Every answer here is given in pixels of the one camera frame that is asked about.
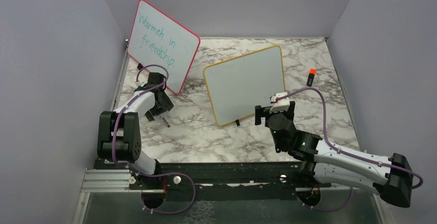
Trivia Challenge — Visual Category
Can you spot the white whiteboard marker pen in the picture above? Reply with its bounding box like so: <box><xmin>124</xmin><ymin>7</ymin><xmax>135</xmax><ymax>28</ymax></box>
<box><xmin>161</xmin><ymin>116</ymin><xmax>171</xmax><ymax>128</ymax></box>

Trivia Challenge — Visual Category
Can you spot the yellow framed whiteboard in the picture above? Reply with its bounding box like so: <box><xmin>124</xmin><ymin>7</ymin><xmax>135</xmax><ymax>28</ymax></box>
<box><xmin>203</xmin><ymin>45</ymin><xmax>285</xmax><ymax>126</ymax></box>

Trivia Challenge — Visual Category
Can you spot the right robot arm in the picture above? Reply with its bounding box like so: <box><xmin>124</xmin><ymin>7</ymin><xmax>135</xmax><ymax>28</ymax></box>
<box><xmin>255</xmin><ymin>101</ymin><xmax>413</xmax><ymax>208</ymax></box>

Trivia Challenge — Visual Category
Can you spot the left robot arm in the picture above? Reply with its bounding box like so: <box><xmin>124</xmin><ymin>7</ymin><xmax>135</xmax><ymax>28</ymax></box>
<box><xmin>97</xmin><ymin>73</ymin><xmax>174</xmax><ymax>188</ymax></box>

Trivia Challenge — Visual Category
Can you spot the pink framed whiteboard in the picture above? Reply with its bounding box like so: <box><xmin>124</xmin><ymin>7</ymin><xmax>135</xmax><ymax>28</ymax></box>
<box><xmin>127</xmin><ymin>0</ymin><xmax>201</xmax><ymax>94</ymax></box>

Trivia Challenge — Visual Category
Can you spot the orange capped black marker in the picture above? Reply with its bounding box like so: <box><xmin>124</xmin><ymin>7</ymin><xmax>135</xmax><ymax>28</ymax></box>
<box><xmin>306</xmin><ymin>68</ymin><xmax>316</xmax><ymax>87</ymax></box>

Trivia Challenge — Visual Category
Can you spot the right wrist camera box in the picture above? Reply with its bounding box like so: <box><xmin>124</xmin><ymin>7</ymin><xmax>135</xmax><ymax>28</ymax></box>
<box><xmin>270</xmin><ymin>92</ymin><xmax>290</xmax><ymax>113</ymax></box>

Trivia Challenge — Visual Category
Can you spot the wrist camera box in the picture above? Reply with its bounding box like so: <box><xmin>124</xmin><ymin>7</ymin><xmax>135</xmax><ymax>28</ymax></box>
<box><xmin>270</xmin><ymin>92</ymin><xmax>290</xmax><ymax>113</ymax></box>
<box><xmin>135</xmin><ymin>81</ymin><xmax>146</xmax><ymax>88</ymax></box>

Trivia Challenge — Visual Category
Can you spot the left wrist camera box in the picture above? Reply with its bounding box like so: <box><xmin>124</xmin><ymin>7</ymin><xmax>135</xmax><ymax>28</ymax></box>
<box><xmin>135</xmin><ymin>81</ymin><xmax>146</xmax><ymax>88</ymax></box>

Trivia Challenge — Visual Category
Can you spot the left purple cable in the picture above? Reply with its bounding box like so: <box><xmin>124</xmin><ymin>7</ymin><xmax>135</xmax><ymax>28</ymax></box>
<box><xmin>111</xmin><ymin>64</ymin><xmax>197</xmax><ymax>216</ymax></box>

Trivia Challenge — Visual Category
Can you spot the purple cable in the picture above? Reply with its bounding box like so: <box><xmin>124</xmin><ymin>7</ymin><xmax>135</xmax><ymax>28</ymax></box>
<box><xmin>273</xmin><ymin>87</ymin><xmax>424</xmax><ymax>213</ymax></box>
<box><xmin>111</xmin><ymin>64</ymin><xmax>197</xmax><ymax>216</ymax></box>

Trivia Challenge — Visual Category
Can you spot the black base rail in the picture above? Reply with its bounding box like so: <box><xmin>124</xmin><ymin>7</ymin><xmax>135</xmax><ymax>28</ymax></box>
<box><xmin>85</xmin><ymin>160</ymin><xmax>331</xmax><ymax>201</ymax></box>

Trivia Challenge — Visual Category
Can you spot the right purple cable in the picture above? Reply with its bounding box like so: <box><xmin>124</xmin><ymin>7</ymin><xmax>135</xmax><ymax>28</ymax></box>
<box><xmin>273</xmin><ymin>87</ymin><xmax>424</xmax><ymax>213</ymax></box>

